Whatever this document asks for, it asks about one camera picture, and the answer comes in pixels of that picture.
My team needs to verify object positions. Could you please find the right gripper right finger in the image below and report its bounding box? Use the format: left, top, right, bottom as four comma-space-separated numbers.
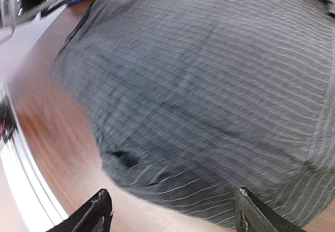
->
233, 187, 304, 232

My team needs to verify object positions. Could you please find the black pinstriped long sleeve shirt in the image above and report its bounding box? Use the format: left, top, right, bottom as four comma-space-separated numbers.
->
51, 0, 334, 228

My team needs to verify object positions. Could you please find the aluminium front rail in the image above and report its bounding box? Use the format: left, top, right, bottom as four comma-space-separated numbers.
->
1, 84, 68, 231

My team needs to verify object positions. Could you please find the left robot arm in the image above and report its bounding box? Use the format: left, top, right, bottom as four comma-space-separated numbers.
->
1, 0, 71, 31

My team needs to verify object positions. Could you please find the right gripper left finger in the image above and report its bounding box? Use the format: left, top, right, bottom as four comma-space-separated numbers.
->
48, 189, 113, 232

